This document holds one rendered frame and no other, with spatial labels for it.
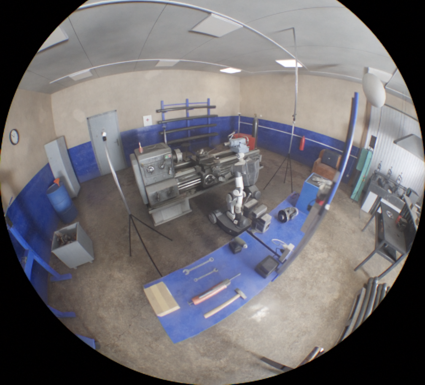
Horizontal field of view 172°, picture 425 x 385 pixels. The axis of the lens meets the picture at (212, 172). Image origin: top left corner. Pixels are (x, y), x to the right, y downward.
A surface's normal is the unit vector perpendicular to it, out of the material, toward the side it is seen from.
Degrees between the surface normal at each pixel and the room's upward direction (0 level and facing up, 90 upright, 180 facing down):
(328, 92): 90
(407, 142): 82
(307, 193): 90
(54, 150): 90
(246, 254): 0
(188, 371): 0
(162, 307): 0
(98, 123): 90
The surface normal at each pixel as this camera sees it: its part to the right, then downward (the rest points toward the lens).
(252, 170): -0.53, 0.28
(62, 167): 0.58, 0.38
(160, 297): -0.01, -0.88
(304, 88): -0.82, 0.28
